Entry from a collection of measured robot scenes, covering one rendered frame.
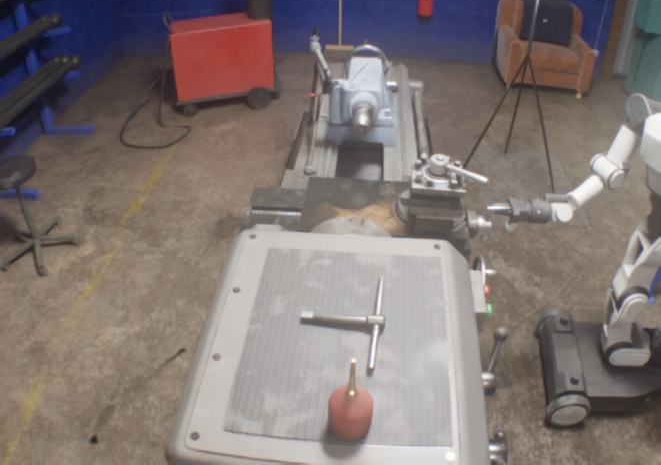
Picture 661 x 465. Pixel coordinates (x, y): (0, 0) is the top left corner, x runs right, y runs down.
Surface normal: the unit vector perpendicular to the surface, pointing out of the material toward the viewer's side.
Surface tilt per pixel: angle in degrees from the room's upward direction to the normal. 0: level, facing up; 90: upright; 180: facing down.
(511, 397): 0
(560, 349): 0
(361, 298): 0
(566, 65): 90
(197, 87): 90
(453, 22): 90
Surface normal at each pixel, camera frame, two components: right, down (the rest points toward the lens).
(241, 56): 0.25, 0.59
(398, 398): 0.00, -0.79
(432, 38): -0.09, 0.61
